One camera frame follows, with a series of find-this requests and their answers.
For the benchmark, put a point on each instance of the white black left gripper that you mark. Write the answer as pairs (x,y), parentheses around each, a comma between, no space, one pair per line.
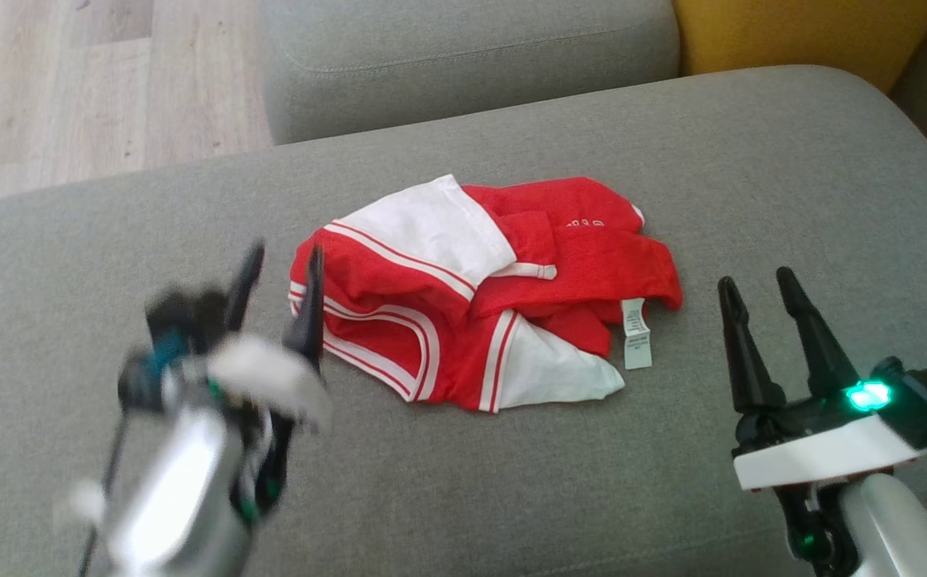
(271,377)

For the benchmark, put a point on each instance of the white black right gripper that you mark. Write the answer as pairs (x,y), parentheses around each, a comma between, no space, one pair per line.
(816,453)

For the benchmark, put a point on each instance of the red white-sleeved jersey shirt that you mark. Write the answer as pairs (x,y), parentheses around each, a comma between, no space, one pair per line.
(367,272)

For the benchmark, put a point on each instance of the red shorts with white panel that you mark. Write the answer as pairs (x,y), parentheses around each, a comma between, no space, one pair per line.
(607,256)

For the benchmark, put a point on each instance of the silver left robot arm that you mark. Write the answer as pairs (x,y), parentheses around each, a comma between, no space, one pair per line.
(183,489)

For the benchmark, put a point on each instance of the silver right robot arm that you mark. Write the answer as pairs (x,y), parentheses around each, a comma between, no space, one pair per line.
(900,529)

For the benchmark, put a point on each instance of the small grey sofa cushion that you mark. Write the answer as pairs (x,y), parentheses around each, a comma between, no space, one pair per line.
(431,64)

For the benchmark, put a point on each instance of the large grey sofa seat cushion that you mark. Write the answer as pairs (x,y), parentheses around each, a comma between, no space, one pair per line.
(511,497)

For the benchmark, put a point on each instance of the yellow cushion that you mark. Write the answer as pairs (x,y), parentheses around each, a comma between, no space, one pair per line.
(791,32)

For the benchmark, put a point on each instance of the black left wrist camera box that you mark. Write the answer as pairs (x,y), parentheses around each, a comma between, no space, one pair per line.
(183,312)

